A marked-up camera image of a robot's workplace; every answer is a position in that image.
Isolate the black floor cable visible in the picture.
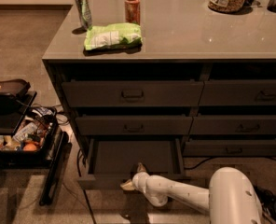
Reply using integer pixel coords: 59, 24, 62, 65
76, 148, 97, 224

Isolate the black tray with lid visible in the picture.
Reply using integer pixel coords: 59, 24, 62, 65
0, 78, 31, 100

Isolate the red soda can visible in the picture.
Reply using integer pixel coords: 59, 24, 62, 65
124, 0, 140, 24

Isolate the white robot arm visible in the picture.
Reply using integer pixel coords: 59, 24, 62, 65
120, 162, 263, 224

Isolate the grey drawer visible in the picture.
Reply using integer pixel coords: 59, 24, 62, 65
62, 81, 203, 107
183, 140, 276, 157
78, 138, 185, 189
76, 115, 192, 135
199, 80, 276, 106
190, 115, 276, 135

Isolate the green chip bag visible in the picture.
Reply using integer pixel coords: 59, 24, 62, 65
84, 22, 142, 51

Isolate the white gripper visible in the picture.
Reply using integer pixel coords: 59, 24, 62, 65
120, 162, 150, 193

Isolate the green silver soda can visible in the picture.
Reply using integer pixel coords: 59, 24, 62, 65
75, 0, 92, 30

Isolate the black sneaker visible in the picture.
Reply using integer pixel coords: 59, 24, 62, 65
255, 187, 276, 222

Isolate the black bin with groceries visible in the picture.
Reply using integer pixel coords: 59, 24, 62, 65
0, 106, 58, 167

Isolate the grey drawer cabinet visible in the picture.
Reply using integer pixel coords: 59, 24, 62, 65
43, 0, 276, 152

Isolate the orange fruit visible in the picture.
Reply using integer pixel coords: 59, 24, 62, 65
23, 143, 37, 151

